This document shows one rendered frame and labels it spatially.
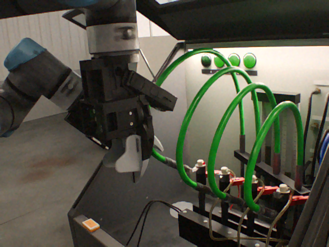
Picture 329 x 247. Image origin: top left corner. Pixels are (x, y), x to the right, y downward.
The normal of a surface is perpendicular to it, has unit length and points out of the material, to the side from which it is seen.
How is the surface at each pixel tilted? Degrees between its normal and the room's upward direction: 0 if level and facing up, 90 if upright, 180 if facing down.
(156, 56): 90
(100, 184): 90
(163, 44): 90
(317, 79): 90
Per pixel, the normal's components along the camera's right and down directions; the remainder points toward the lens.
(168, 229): -0.07, -0.96
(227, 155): -0.73, 0.22
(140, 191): 0.67, 0.15
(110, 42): 0.04, 0.25
